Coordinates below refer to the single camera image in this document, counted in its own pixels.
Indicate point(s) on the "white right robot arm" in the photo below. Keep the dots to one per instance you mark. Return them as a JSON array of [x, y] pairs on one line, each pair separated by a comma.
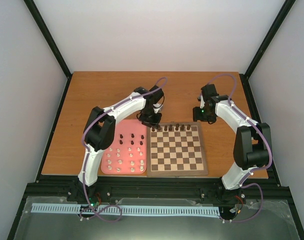
[[252, 146]]

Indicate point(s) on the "light blue cable duct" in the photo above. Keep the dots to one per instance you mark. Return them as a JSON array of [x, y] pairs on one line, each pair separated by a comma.
[[128, 210]]

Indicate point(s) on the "dark chess knight piece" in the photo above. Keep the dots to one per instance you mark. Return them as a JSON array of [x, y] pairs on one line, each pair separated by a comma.
[[177, 126]]

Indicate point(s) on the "pink plastic tray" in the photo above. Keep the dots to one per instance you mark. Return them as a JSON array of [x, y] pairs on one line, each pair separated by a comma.
[[126, 127]]

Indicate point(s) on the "black aluminium frame rail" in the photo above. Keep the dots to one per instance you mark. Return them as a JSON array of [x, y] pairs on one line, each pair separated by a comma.
[[108, 189]]

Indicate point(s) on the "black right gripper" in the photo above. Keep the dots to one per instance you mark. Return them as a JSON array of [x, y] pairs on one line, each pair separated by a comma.
[[196, 116]]

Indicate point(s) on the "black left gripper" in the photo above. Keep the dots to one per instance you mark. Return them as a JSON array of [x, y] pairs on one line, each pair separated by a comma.
[[155, 123]]

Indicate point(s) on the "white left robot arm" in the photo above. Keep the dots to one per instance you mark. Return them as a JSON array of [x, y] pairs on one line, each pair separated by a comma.
[[99, 131]]

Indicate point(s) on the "wooden chess board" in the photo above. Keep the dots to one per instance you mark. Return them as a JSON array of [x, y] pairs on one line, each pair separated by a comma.
[[176, 153]]

